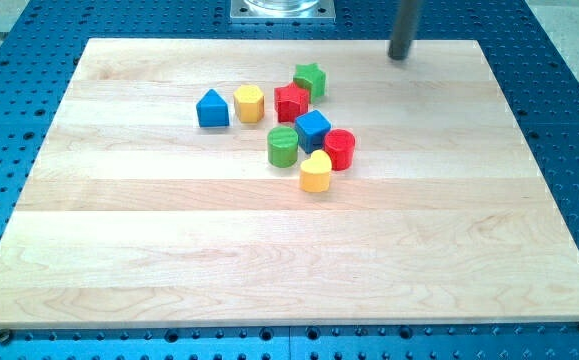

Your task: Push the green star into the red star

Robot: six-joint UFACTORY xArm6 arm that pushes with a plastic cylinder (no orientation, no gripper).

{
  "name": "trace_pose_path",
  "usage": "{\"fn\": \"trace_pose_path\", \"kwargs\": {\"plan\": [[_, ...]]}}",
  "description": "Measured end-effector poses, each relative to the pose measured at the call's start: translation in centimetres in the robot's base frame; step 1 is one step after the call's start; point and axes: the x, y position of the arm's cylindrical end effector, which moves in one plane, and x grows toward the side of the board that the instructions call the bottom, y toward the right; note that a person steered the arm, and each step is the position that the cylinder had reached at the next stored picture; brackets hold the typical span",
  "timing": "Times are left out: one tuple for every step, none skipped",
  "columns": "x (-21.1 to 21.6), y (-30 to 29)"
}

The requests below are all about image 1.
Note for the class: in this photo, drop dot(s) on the red star block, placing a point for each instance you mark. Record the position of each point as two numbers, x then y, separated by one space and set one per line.
290 102

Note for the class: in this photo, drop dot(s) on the green star block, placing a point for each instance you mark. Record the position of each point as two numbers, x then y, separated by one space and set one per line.
311 78

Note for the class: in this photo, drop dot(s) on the yellow heart block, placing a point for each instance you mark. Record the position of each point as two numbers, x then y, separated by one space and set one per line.
315 172

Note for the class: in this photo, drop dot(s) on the green cylinder block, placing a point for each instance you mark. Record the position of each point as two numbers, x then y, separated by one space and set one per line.
282 146

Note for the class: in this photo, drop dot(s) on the blue cube block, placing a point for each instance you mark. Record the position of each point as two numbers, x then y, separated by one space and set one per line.
311 128

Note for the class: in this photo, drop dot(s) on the red cylinder block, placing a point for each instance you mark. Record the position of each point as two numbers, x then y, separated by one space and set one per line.
339 144

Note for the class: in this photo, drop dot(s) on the yellow hexagon block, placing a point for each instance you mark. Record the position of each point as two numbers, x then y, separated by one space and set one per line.
249 103

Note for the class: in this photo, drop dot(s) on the light wooden board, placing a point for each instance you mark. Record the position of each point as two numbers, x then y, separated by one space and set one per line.
135 216

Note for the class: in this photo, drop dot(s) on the blue triangle block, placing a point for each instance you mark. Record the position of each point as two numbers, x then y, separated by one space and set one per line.
212 110

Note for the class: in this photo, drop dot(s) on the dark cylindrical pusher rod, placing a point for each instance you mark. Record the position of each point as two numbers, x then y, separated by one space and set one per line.
404 29

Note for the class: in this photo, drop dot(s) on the blue perforated table plate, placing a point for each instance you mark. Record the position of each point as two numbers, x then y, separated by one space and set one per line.
44 41

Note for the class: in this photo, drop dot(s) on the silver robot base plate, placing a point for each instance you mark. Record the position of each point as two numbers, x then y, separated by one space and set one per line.
282 11

